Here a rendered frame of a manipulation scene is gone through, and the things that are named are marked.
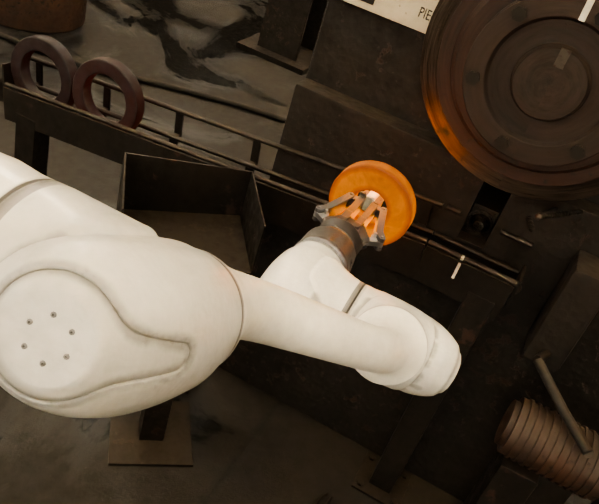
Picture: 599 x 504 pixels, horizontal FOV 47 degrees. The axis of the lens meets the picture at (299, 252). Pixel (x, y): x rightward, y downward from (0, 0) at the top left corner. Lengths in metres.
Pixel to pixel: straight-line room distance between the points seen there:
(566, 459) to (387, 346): 0.74
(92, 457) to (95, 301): 1.42
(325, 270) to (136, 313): 0.60
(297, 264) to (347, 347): 0.23
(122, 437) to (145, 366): 1.42
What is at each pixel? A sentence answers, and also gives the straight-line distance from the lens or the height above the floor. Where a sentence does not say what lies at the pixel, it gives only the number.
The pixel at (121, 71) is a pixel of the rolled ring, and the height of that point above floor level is 0.76.
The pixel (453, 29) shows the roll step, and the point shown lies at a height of 1.12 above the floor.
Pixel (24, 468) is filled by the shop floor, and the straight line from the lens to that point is 1.75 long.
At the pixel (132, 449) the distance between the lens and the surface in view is 1.78.
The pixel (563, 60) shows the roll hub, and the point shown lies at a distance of 1.20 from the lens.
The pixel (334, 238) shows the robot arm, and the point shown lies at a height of 0.88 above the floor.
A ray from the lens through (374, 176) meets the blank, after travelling 1.21.
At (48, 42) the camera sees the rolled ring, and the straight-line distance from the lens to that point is 1.80.
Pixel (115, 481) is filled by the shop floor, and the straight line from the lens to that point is 1.74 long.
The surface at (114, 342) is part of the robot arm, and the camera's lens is 0.36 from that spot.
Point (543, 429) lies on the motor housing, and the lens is 1.46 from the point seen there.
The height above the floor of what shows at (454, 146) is 0.92.
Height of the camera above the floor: 1.41
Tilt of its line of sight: 33 degrees down
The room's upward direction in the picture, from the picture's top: 18 degrees clockwise
